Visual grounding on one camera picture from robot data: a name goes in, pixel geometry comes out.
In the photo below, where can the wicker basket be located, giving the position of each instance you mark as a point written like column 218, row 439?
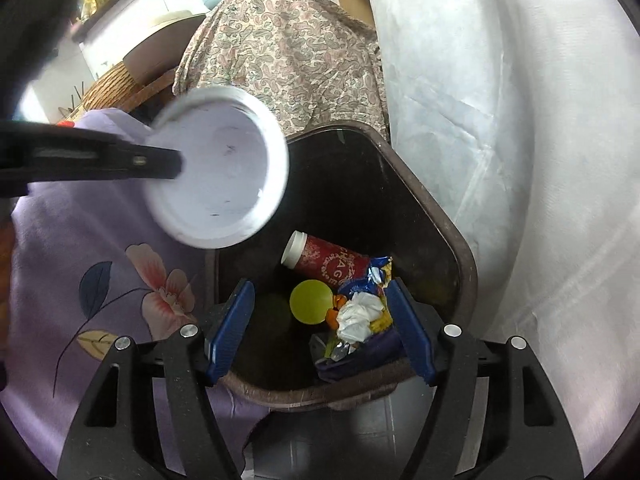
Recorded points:
column 110, row 87

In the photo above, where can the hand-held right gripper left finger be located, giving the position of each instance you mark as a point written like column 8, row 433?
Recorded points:
column 232, row 330

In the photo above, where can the purple floral tablecloth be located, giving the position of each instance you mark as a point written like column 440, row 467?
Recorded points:
column 75, row 270

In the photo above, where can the red snack packet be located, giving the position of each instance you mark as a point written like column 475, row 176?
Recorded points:
column 66, row 122

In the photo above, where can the white cloth cover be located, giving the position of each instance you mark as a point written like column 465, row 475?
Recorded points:
column 525, row 135

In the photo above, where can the paisley patterned cloth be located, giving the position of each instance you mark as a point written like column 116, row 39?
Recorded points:
column 290, row 50

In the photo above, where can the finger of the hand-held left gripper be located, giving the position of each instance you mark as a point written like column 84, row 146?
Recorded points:
column 90, row 157

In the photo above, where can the dark purple packet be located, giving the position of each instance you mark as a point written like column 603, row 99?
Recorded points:
column 365, row 360

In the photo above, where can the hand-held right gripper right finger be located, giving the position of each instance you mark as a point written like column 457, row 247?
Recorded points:
column 410, row 332

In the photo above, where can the silver foil wrapper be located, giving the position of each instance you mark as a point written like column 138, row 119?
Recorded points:
column 332, row 350

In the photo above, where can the crumpled white tissue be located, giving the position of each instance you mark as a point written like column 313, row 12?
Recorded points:
column 357, row 317

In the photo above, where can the yellow snack packet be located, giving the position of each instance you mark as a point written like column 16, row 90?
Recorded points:
column 382, row 321

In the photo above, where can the wooden counter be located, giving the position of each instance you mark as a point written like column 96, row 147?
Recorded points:
column 155, row 92

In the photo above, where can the brown plastic trash bin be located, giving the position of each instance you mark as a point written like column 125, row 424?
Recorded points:
column 360, row 185

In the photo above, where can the red paper cup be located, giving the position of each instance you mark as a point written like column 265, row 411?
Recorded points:
column 325, row 260

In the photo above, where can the yellow green round lid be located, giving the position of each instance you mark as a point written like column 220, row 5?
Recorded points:
column 312, row 302

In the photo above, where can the small orange wrapper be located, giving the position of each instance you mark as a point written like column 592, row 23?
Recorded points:
column 334, row 312

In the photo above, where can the blue snack packet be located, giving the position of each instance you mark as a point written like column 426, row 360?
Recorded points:
column 367, row 282

